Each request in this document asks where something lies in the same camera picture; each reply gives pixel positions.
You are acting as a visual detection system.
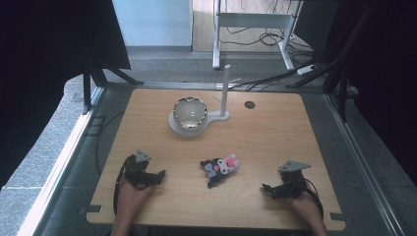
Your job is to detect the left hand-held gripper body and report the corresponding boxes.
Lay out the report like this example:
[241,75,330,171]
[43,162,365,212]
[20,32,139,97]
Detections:
[123,149,157,191]

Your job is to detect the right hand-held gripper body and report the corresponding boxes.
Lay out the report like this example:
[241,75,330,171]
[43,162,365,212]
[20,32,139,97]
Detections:
[277,159,313,200]

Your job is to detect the black and pink plush toy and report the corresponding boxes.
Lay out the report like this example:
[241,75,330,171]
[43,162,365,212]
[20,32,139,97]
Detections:
[200,153,241,190]

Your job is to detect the glass bowl with dark rim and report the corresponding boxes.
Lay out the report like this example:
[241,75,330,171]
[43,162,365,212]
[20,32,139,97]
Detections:
[172,95,209,130]

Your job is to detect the person's right hand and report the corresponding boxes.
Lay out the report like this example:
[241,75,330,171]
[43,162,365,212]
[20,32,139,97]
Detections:
[285,191,320,222]

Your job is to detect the person's left hand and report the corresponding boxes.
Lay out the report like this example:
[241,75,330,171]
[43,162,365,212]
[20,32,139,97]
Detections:
[115,177,154,218]

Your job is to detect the white stand with pole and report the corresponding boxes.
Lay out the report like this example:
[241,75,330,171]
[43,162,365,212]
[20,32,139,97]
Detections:
[167,64,242,138]

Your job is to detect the black metal stand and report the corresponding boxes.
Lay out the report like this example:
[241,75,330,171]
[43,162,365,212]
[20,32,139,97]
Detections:
[81,45,145,115]
[285,0,378,123]

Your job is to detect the white power strip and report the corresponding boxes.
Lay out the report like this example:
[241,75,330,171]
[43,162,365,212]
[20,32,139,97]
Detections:
[296,64,318,76]

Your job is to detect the black curtain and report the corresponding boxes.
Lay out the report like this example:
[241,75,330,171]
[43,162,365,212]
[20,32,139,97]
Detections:
[0,0,132,191]
[294,0,417,186]

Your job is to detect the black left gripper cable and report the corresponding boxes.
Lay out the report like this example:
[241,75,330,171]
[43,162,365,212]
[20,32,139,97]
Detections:
[112,154,136,216]

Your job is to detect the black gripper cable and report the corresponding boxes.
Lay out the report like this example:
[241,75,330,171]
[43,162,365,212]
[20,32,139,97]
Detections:
[303,177,326,220]
[112,154,136,216]

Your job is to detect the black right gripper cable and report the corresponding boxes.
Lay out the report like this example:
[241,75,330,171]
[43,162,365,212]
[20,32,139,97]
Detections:
[303,177,326,220]

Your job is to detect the thin black floor cable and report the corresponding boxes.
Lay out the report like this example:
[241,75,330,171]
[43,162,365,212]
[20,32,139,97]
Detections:
[94,110,126,177]

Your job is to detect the aluminium frame rail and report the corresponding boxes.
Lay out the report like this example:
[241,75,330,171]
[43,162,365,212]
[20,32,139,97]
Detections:
[323,86,406,236]
[16,86,106,236]

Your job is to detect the black cables on floor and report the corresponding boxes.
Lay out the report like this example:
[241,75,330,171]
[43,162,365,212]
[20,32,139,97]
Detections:
[215,0,332,92]

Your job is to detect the white metal desk frame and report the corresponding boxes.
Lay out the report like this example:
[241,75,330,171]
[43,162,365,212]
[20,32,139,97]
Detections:
[211,0,303,72]

